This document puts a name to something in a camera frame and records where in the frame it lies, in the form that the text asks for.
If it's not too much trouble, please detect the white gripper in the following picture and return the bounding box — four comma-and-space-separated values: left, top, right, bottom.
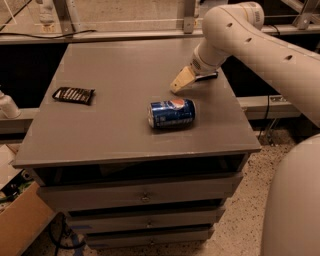
170, 43, 229, 93

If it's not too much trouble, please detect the blue rxbar blueberry wrapper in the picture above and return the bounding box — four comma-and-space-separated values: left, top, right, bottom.
195, 71, 219, 82

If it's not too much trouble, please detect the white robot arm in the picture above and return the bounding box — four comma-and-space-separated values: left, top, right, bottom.
170, 2, 320, 256

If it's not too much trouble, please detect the blue pepsi can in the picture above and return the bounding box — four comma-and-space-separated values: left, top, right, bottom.
148, 99, 196, 129

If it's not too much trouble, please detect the black rxbar chocolate wrapper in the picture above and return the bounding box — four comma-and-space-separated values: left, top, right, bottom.
52, 87, 94, 105

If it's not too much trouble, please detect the grey drawer cabinet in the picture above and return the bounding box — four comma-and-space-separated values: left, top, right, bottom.
15, 38, 260, 248

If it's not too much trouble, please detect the white pipe fitting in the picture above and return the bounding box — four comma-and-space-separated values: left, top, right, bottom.
0, 90, 21, 119

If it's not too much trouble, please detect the cardboard box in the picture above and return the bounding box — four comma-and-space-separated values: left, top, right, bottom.
0, 145, 56, 256

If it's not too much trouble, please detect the black hanging cable right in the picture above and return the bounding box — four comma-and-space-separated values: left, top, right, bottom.
257, 25, 282, 141

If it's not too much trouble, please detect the black cable on rail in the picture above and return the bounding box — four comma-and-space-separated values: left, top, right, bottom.
0, 29, 98, 40

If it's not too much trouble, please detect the metal frame rail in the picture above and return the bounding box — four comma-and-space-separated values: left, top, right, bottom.
0, 0, 319, 44

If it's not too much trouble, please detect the black cable loop floor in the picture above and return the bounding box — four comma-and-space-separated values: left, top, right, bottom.
48, 214, 86, 256

